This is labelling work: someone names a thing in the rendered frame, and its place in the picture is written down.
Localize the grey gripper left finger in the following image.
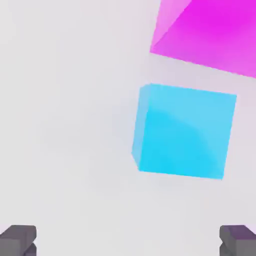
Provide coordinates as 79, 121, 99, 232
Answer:
0, 224, 38, 256

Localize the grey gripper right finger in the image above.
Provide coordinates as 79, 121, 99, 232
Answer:
219, 224, 256, 256

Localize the small cyan cube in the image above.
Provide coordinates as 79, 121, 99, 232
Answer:
131, 83, 238, 181

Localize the large magenta box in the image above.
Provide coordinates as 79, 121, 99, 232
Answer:
149, 0, 256, 79

